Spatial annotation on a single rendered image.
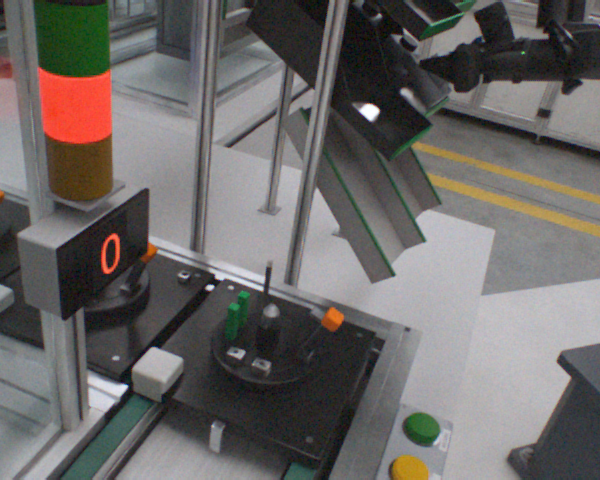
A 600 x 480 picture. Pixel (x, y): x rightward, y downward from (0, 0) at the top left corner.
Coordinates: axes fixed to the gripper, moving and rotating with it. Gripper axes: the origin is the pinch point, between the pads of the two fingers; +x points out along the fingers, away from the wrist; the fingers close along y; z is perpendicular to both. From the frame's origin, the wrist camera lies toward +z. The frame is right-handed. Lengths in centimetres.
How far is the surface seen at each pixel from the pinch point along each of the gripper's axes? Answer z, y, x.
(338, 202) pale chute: -17.5, 18.2, 9.9
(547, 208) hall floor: -118, -261, 27
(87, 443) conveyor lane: -32, 61, 19
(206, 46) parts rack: 5.6, 24.9, 25.4
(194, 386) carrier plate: -31, 49, 14
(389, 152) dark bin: -9.2, 18.9, 1.4
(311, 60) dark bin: 2.8, 19.2, 12.3
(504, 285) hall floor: -121, -163, 26
